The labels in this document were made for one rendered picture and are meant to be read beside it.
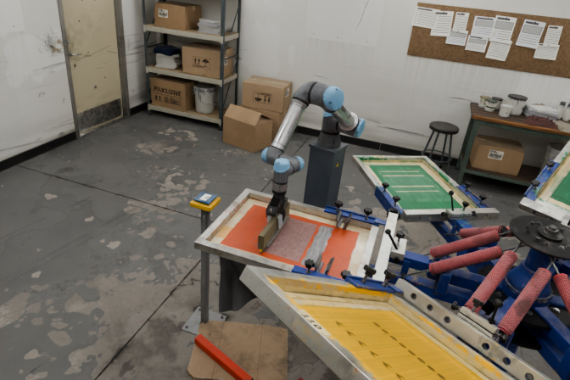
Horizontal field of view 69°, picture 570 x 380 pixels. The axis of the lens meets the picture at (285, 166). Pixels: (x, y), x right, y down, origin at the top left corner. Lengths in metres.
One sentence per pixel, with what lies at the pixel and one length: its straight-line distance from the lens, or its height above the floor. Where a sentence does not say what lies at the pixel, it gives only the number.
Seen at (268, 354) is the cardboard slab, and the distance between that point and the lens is 2.83.
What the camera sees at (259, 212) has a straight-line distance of 2.31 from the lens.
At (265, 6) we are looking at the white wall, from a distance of 5.93.
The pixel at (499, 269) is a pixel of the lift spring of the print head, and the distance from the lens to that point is 1.84.
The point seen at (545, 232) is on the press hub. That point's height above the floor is 1.32.
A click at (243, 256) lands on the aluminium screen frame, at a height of 0.99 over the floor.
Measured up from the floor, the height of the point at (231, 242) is 0.95.
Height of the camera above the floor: 2.19
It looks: 26 degrees down
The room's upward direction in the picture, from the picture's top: 6 degrees clockwise
